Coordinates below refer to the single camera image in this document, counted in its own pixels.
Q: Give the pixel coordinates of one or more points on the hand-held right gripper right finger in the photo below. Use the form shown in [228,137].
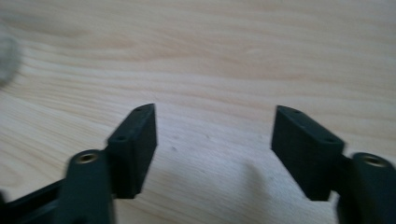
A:
[306,155]

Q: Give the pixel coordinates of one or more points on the grey blurred object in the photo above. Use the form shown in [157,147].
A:
[7,59]

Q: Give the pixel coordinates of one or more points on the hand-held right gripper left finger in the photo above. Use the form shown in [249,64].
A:
[132,152]

